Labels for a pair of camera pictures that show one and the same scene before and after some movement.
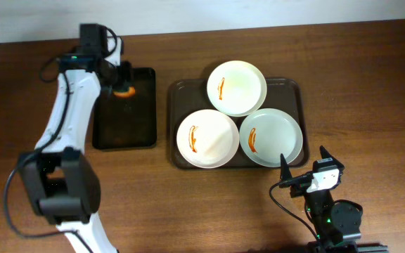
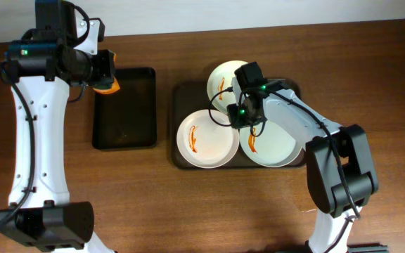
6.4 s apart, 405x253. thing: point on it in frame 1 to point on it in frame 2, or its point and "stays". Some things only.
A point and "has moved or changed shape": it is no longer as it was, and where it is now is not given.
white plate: [207, 138] stays
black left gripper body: [124, 74] to [105, 70]
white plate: [268, 133] stays
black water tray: [126, 121] stays
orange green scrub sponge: [126, 93] has moved or changed shape
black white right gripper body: [301, 180] to [236, 117]
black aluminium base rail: [372, 248] stays
